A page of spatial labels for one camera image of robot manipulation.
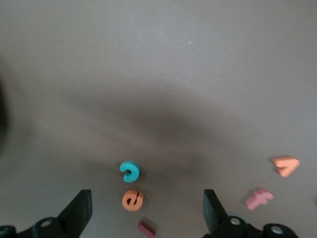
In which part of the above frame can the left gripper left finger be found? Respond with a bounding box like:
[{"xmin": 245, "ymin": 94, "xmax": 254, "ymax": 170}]
[{"xmin": 0, "ymin": 189, "xmax": 93, "ymax": 238}]

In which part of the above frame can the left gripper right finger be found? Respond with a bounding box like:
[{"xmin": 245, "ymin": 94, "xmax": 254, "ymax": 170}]
[{"xmin": 203, "ymin": 189, "xmax": 298, "ymax": 238}]

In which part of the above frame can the orange letter e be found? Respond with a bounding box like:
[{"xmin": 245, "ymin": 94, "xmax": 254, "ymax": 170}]
[{"xmin": 121, "ymin": 189, "xmax": 144, "ymax": 212}]

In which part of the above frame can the maroon letter i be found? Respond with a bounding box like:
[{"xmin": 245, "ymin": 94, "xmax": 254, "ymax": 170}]
[{"xmin": 138, "ymin": 220, "xmax": 157, "ymax": 238}]

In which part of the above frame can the teal letter c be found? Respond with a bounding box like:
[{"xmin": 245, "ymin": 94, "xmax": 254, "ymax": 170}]
[{"xmin": 119, "ymin": 161, "xmax": 141, "ymax": 183}]

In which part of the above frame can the pink letter f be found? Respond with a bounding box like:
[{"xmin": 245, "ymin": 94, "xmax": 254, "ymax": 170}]
[{"xmin": 244, "ymin": 188, "xmax": 275, "ymax": 211}]

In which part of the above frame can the orange letter v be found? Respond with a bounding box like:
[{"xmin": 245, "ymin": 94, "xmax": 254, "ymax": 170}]
[{"xmin": 271, "ymin": 155, "xmax": 301, "ymax": 178}]

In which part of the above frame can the brown table cover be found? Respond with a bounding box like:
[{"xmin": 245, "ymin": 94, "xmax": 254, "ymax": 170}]
[{"xmin": 0, "ymin": 0, "xmax": 317, "ymax": 238}]

